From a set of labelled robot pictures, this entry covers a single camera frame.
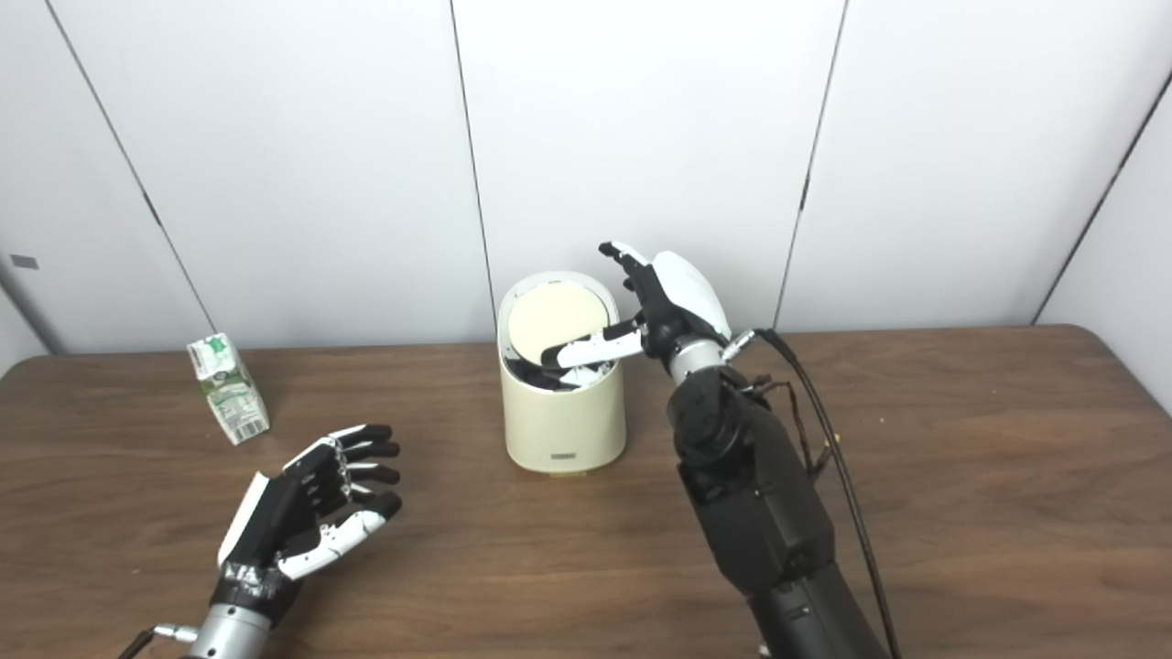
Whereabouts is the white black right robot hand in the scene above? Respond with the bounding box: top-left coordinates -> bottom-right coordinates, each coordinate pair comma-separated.
542,242 -> 733,372

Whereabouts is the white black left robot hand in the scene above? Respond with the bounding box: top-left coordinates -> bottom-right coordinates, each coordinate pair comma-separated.
211,424 -> 404,619

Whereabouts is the green white milk carton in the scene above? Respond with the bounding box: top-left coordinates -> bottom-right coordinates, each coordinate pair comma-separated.
187,332 -> 272,447

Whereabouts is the cream-colored bin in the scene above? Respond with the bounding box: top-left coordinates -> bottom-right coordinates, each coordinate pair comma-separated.
497,270 -> 628,476

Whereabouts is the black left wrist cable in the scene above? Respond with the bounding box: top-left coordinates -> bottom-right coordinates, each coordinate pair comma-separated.
117,624 -> 199,659

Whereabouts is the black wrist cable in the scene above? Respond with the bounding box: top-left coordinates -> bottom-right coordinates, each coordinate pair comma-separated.
117,624 -> 199,659
723,328 -> 903,659

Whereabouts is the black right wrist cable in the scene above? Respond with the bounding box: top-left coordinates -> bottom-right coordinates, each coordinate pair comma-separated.
723,328 -> 903,659

